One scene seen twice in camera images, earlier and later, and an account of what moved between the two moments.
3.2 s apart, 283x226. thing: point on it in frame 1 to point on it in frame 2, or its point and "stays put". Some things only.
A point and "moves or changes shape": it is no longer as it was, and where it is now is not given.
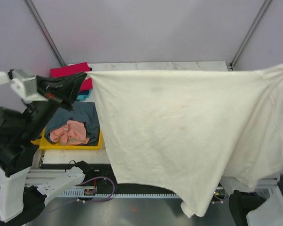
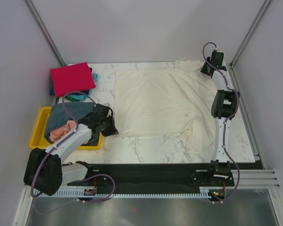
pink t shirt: (73, 133) stays put
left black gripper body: (39, 112) to (110, 129)
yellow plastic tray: (44, 145) stays put
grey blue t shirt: (86, 112) stays put
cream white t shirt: (192, 131) moves or changes shape
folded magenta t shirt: (87, 83) stays put
